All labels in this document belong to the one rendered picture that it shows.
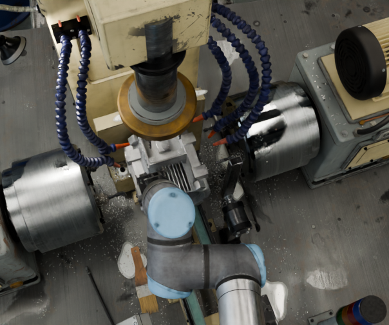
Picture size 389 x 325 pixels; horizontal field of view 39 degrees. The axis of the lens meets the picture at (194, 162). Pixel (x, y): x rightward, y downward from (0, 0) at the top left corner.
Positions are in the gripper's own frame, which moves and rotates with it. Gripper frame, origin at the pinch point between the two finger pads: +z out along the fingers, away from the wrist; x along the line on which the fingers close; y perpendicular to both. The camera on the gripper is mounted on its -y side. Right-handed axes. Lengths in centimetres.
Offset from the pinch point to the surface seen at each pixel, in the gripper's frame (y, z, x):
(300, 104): 10.4, -2.5, -43.5
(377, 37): 22, -19, -60
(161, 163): 6.6, -1.0, -4.4
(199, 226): -15.7, 10.8, -10.7
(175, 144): 9.8, 2.8, -9.6
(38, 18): 66, 120, 17
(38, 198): 8.0, -3.5, 26.9
